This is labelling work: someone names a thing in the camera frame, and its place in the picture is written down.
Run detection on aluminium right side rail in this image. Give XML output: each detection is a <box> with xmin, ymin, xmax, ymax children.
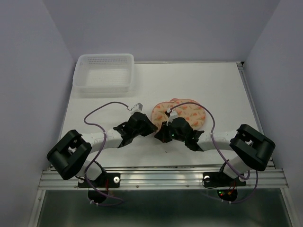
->
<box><xmin>236</xmin><ymin>62</ymin><xmax>276</xmax><ymax>171</ymax></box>

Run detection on aluminium rail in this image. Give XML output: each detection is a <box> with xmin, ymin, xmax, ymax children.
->
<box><xmin>236</xmin><ymin>62</ymin><xmax>276</xmax><ymax>171</ymax></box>
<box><xmin>38</xmin><ymin>167</ymin><xmax>288</xmax><ymax>191</ymax></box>

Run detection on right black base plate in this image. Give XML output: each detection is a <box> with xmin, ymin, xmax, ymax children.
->
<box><xmin>202</xmin><ymin>169</ymin><xmax>246</xmax><ymax>189</ymax></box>

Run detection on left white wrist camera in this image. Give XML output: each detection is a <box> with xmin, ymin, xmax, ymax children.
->
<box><xmin>127</xmin><ymin>103</ymin><xmax>143</xmax><ymax>113</ymax></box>

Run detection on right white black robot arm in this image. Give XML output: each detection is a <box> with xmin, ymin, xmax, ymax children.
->
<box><xmin>154</xmin><ymin>117</ymin><xmax>276</xmax><ymax>184</ymax></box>

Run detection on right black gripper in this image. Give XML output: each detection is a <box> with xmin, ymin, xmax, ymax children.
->
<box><xmin>153</xmin><ymin>121</ymin><xmax>186</xmax><ymax>144</ymax></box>

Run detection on aluminium front rail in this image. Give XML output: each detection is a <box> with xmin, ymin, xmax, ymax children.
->
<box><xmin>38</xmin><ymin>167</ymin><xmax>288</xmax><ymax>191</ymax></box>

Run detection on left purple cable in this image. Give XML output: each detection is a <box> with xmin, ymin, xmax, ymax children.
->
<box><xmin>84</xmin><ymin>101</ymin><xmax>124</xmax><ymax>207</ymax></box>

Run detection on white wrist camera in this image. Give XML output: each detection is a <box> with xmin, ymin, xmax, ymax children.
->
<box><xmin>127</xmin><ymin>103</ymin><xmax>143</xmax><ymax>113</ymax></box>
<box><xmin>165</xmin><ymin>108</ymin><xmax>178</xmax><ymax>126</ymax></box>

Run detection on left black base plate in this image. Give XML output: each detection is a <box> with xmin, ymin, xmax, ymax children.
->
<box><xmin>75</xmin><ymin>161</ymin><xmax>121</xmax><ymax>190</ymax></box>

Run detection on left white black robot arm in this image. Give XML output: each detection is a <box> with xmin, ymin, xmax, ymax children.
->
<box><xmin>47</xmin><ymin>112</ymin><xmax>157</xmax><ymax>186</ymax></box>

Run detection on floral orange laundry bag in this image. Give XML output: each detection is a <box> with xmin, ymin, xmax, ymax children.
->
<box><xmin>151</xmin><ymin>98</ymin><xmax>206</xmax><ymax>131</ymax></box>

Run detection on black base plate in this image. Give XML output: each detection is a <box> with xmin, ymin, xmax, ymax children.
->
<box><xmin>202</xmin><ymin>169</ymin><xmax>246</xmax><ymax>189</ymax></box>
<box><xmin>75</xmin><ymin>161</ymin><xmax>121</xmax><ymax>190</ymax></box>

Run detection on white perforated plastic basket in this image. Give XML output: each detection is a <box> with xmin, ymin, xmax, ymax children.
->
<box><xmin>72</xmin><ymin>53</ymin><xmax>136</xmax><ymax>98</ymax></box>

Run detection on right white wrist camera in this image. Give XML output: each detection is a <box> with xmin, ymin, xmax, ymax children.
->
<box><xmin>165</xmin><ymin>108</ymin><xmax>178</xmax><ymax>126</ymax></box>

